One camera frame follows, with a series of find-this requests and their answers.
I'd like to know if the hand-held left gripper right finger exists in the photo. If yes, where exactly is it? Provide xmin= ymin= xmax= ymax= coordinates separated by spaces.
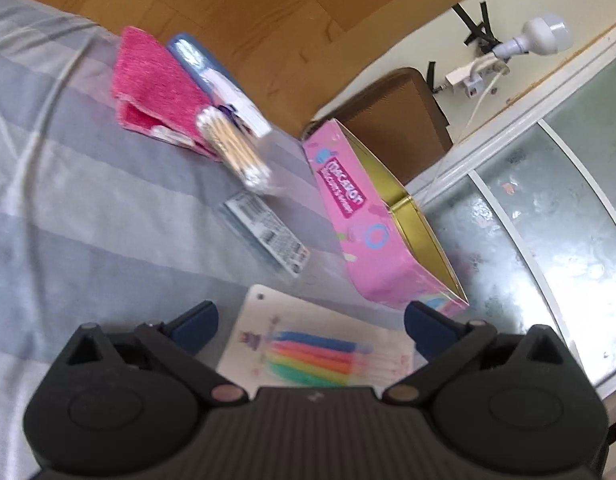
xmin=385 ymin=300 xmax=563 ymax=405

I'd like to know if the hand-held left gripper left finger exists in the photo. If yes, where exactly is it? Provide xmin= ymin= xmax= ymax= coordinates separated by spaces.
xmin=59 ymin=301 xmax=249 ymax=405

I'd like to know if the rainbow candle card pack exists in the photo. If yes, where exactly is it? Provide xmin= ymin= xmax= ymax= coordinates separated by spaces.
xmin=215 ymin=284 xmax=416 ymax=388

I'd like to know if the grey blister pack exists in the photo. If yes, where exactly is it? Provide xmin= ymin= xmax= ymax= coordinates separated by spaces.
xmin=223 ymin=192 xmax=311 ymax=278

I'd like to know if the pink tin box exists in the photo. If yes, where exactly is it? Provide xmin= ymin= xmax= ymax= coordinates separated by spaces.
xmin=301 ymin=119 xmax=469 ymax=318

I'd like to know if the cotton swab pack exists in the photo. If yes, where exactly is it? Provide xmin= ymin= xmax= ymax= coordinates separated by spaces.
xmin=195 ymin=106 xmax=273 ymax=193

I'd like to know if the blue and white packet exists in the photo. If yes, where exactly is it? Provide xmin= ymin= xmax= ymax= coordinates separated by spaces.
xmin=167 ymin=33 xmax=273 ymax=138

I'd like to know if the pink towel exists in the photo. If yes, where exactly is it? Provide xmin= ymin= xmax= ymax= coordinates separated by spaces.
xmin=112 ymin=26 xmax=223 ymax=161

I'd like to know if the striped bedsheet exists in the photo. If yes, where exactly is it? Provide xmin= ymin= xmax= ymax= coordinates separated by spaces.
xmin=0 ymin=0 xmax=468 ymax=480

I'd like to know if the frosted glass sliding door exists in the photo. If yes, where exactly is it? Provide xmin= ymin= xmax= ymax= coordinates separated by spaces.
xmin=403 ymin=25 xmax=616 ymax=401

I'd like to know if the white power socket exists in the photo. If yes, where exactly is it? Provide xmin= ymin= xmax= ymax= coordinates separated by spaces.
xmin=445 ymin=55 xmax=511 ymax=98

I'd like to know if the white light bulb lamp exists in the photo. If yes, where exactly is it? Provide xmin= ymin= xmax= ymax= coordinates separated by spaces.
xmin=490 ymin=16 xmax=573 ymax=58

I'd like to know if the wooden board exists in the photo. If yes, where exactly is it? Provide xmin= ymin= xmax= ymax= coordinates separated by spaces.
xmin=0 ymin=0 xmax=496 ymax=138

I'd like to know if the white cable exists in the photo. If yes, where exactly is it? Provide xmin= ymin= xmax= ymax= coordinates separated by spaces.
xmin=422 ymin=72 xmax=501 ymax=207

